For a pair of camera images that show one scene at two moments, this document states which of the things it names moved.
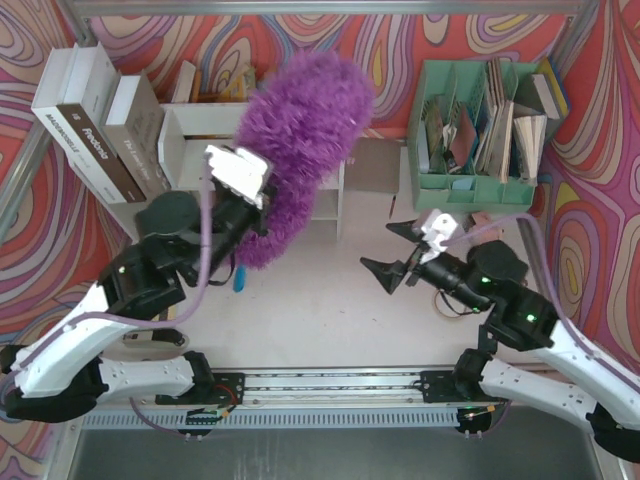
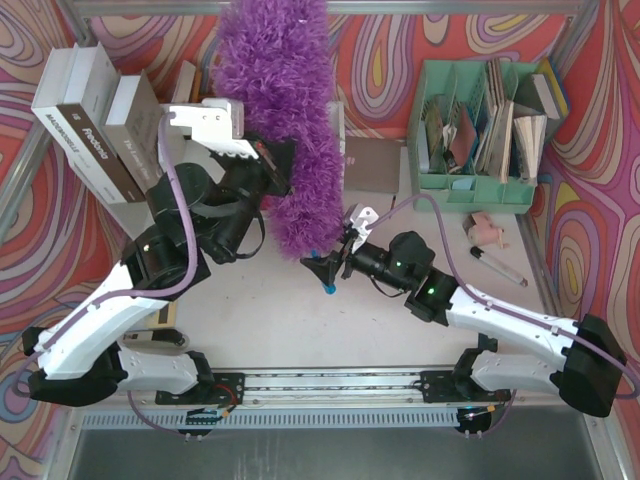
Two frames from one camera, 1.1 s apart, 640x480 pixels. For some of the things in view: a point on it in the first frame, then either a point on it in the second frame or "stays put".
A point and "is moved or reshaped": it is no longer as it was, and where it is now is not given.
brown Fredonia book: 88,99 stays put
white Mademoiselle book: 51,93 stays put
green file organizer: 470,147 stays put
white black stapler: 155,337 stays put
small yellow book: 172,312 is moved or reshaped
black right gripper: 413,261 -> 345,262
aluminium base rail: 305,400 stays put
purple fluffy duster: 309,114 is moved or reshaped
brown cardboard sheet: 373,165 stays put
